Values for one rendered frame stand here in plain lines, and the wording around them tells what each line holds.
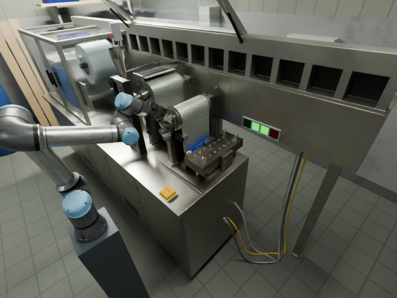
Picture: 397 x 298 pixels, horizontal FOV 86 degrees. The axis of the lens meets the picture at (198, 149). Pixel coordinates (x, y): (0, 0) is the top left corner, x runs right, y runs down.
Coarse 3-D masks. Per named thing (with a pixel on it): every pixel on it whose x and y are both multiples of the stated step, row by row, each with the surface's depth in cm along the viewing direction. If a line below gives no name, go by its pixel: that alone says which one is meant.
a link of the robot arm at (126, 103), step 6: (120, 96) 96; (126, 96) 96; (132, 96) 100; (120, 102) 96; (126, 102) 96; (132, 102) 98; (138, 102) 101; (120, 108) 97; (126, 108) 98; (132, 108) 100; (138, 108) 102; (126, 114) 99; (132, 114) 102
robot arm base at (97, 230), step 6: (102, 216) 109; (96, 222) 103; (102, 222) 107; (78, 228) 99; (84, 228) 100; (90, 228) 101; (96, 228) 103; (102, 228) 106; (78, 234) 101; (84, 234) 101; (90, 234) 102; (96, 234) 103; (102, 234) 106; (78, 240) 104; (84, 240) 102; (90, 240) 103
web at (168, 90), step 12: (156, 84) 133; (168, 84) 137; (180, 84) 143; (156, 96) 133; (168, 96) 140; (180, 96) 148; (180, 108) 124; (192, 108) 128; (204, 108) 134; (192, 120) 130; (156, 132) 164
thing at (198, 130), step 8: (200, 120) 136; (208, 120) 141; (184, 128) 128; (192, 128) 133; (200, 128) 139; (208, 128) 145; (192, 136) 136; (200, 136) 142; (208, 136) 149; (184, 144) 134; (192, 144) 140; (184, 152) 137
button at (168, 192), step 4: (164, 188) 126; (168, 188) 126; (172, 188) 126; (160, 192) 124; (164, 192) 124; (168, 192) 124; (172, 192) 124; (164, 196) 122; (168, 196) 122; (172, 196) 124
